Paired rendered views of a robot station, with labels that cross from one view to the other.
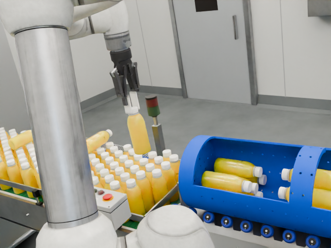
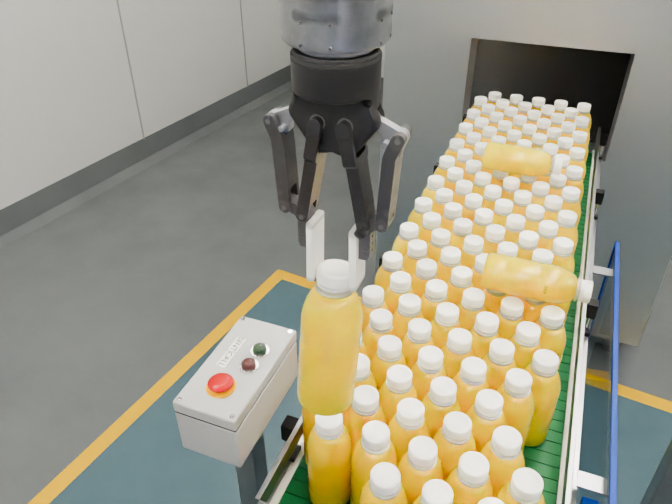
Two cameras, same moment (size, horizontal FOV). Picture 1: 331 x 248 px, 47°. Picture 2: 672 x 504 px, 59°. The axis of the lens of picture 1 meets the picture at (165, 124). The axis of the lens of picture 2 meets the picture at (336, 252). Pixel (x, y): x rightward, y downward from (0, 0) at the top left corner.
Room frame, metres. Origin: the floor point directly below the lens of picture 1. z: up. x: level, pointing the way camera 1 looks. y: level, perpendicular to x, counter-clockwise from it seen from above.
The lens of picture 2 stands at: (1.24, -0.37, 1.74)
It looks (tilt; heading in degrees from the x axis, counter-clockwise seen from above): 34 degrees down; 75
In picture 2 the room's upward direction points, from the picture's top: straight up
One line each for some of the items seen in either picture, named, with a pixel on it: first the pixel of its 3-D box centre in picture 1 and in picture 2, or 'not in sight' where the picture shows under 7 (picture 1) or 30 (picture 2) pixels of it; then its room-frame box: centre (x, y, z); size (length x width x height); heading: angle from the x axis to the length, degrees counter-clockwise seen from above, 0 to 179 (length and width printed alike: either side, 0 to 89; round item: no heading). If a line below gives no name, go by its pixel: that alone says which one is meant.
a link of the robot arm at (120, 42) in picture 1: (117, 41); (336, 8); (1.37, 0.11, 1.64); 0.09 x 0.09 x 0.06
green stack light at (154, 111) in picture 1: (153, 109); not in sight; (1.90, 0.05, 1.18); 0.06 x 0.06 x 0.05
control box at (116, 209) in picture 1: (101, 206); (241, 386); (1.27, 0.30, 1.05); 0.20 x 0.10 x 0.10; 53
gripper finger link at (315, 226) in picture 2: (127, 104); (315, 246); (1.35, 0.13, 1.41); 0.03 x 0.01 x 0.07; 53
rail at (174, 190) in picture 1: (172, 192); not in sight; (1.43, 0.02, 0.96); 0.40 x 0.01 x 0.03; 143
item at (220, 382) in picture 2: (107, 197); (220, 383); (1.24, 0.26, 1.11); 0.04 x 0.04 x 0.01
